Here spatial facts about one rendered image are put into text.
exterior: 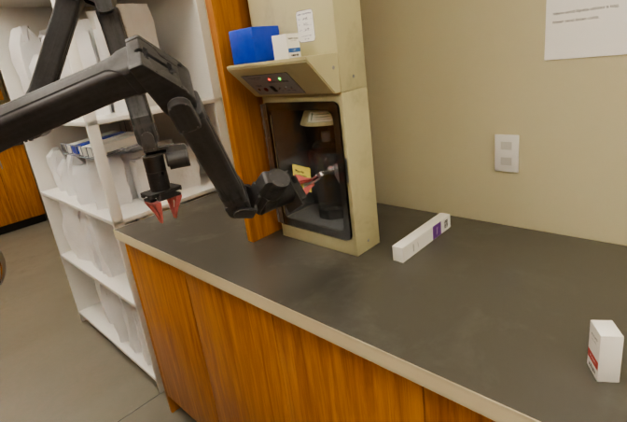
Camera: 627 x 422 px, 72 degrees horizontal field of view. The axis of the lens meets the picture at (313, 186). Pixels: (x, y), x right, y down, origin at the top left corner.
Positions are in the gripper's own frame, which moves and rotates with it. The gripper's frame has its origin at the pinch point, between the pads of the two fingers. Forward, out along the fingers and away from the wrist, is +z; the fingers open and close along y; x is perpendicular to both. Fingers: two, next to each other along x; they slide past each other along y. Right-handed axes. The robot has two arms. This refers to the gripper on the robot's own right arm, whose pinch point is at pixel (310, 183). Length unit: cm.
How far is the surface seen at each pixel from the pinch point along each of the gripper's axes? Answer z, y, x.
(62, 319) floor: -18, 19, 257
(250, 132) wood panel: 3.2, 25.1, 15.9
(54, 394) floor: -47, -20, 193
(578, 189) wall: 47, -37, -44
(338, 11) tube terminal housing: 6.2, 31.9, -31.7
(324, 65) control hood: -0.9, 21.4, -25.1
